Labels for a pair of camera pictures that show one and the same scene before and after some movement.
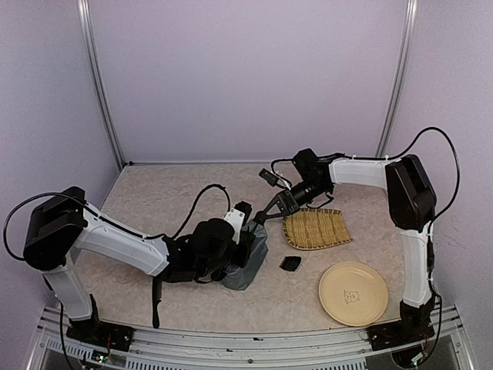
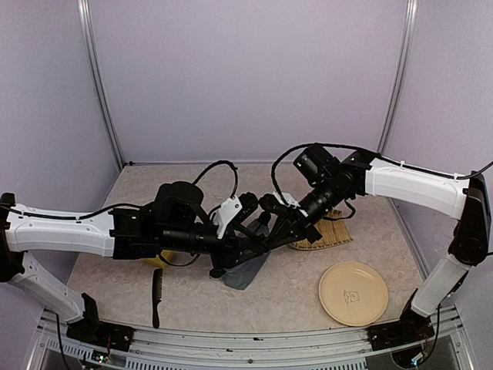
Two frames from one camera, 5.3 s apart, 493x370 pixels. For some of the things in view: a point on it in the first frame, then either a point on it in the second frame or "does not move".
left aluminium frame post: x=85 y=18 does not move
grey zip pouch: x=239 y=277 does not move
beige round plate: x=353 y=294 does not move
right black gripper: x=285 y=199 to x=288 y=223
